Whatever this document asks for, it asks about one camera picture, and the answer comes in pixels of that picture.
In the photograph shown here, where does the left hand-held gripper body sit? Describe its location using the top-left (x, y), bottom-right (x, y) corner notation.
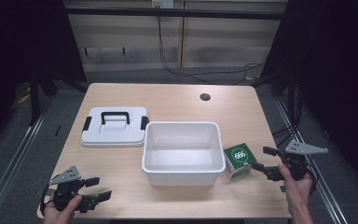
top-left (48, 165), bottom-right (90, 215)

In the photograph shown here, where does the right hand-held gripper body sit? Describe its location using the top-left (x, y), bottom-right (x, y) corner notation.
top-left (279, 139), bottom-right (329, 182)

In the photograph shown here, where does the green and white box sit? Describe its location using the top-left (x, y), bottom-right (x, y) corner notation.
top-left (223, 142), bottom-right (257, 180)

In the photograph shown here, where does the white plastic storage bin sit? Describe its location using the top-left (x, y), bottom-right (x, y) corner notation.
top-left (141, 120), bottom-right (227, 187)

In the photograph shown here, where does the person's right hand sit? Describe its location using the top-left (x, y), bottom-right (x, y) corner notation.
top-left (278, 163), bottom-right (315, 216)

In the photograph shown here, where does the person's left hand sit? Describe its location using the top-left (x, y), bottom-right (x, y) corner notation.
top-left (43, 194), bottom-right (84, 224)

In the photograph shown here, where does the dark curtain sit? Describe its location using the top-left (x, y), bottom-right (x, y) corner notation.
top-left (259, 0), bottom-right (358, 195)
top-left (0, 0), bottom-right (88, 157)

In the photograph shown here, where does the yellow floor tape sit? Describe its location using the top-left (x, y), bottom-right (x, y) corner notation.
top-left (16, 92), bottom-right (32, 105)

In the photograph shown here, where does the black horizontal bar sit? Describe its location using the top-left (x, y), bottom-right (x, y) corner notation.
top-left (64, 7), bottom-right (288, 21)

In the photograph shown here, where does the bundle of black floor cables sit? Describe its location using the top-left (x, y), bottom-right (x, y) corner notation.
top-left (271, 83), bottom-right (304, 147)

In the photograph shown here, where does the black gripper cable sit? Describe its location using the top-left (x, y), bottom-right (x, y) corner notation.
top-left (305, 161), bottom-right (320, 196)
top-left (39, 184), bottom-right (57, 217)

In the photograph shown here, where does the metal floor rail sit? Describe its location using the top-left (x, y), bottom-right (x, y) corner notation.
top-left (274, 98), bottom-right (351, 224)
top-left (0, 99), bottom-right (55, 224)

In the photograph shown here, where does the white lid with black handle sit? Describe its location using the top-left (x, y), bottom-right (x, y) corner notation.
top-left (80, 106), bottom-right (150, 148)

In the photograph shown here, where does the long black cable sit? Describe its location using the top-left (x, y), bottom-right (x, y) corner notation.
top-left (157, 16), bottom-right (265, 86)

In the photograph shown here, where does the white wall socket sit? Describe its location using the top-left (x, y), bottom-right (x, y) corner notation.
top-left (151, 0), bottom-right (175, 9)

